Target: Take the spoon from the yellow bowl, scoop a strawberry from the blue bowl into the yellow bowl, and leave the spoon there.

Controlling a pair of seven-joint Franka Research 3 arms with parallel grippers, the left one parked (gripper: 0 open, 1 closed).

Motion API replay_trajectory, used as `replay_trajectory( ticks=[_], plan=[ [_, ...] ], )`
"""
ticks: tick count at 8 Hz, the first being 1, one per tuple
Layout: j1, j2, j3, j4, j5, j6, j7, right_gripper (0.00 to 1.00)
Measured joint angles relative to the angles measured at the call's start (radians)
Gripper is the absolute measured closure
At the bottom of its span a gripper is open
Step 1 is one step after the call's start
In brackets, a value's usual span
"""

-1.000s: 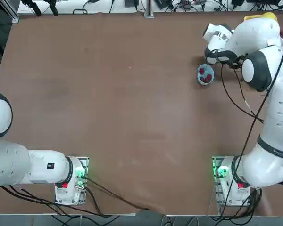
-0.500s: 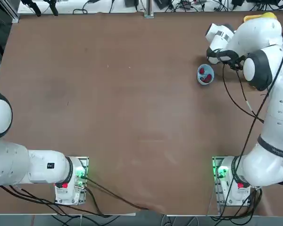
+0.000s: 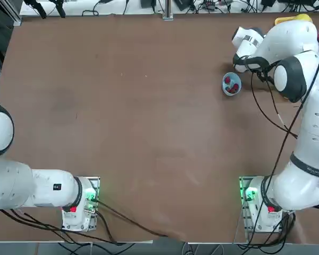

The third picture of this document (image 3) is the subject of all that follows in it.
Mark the black stand leg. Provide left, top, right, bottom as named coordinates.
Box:
left=23, top=0, right=47, bottom=19
left=52, top=0, right=67, bottom=18

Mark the aluminium frame post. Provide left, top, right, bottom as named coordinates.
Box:
left=5, top=0, right=22, bottom=27
left=162, top=0, right=174, bottom=21

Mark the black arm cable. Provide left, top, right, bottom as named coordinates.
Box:
left=248, top=42, right=319, bottom=244

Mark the blue bowl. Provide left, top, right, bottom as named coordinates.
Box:
left=222, top=72, right=242, bottom=97

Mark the yellow plastic tray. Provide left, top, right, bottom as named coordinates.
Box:
left=274, top=16, right=299, bottom=27

